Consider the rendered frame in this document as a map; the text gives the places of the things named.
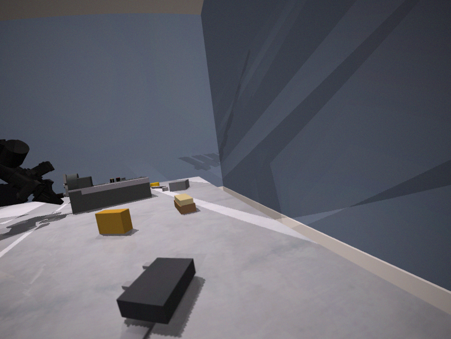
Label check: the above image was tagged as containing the brown cube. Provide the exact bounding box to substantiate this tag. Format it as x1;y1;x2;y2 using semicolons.
95;208;133;234

